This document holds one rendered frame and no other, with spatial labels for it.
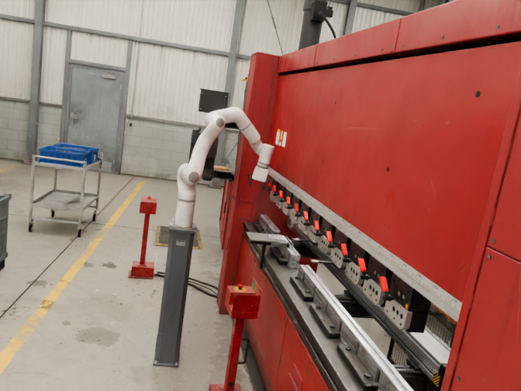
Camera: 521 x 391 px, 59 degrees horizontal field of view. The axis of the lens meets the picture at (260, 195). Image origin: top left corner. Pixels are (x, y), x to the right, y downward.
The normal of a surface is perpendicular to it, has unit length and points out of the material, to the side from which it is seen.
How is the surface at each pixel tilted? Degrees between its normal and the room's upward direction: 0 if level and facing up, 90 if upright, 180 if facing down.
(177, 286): 90
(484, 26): 90
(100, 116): 90
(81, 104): 90
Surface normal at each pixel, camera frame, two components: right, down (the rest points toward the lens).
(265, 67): 0.20, 0.21
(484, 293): -0.97, -0.11
